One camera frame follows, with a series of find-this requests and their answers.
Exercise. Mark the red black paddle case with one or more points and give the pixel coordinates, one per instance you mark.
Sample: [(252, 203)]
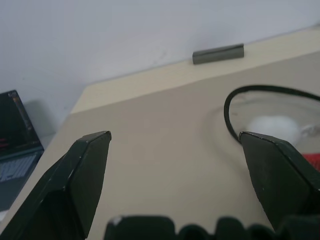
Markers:
[(227, 117)]

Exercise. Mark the grey rectangular box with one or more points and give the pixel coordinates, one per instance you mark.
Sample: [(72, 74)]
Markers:
[(217, 55)]

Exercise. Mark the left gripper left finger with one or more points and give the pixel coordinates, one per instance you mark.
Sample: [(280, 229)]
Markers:
[(62, 190)]

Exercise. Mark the open dark laptop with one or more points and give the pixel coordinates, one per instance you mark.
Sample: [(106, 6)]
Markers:
[(15, 155)]

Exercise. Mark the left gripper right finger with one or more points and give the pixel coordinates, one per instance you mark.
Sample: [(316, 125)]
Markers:
[(282, 180)]

